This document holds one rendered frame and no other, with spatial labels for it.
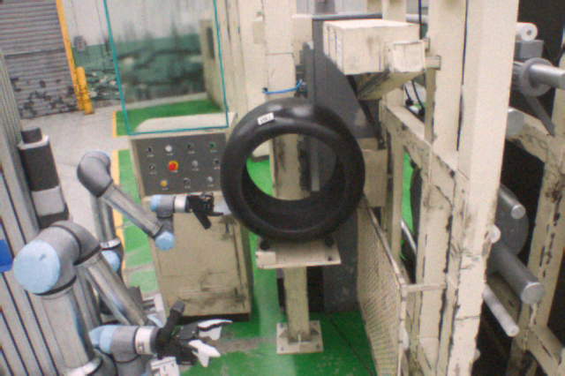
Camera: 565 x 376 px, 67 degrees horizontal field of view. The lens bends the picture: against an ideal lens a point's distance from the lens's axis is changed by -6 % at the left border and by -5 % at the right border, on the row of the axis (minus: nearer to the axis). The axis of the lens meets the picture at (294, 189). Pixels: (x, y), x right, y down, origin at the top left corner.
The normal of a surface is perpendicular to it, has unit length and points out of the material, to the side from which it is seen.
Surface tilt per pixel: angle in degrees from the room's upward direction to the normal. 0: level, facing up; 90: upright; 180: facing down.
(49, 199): 90
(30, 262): 84
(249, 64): 90
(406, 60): 72
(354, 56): 90
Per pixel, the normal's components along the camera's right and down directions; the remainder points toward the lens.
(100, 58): 0.37, 0.34
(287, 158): 0.04, 0.39
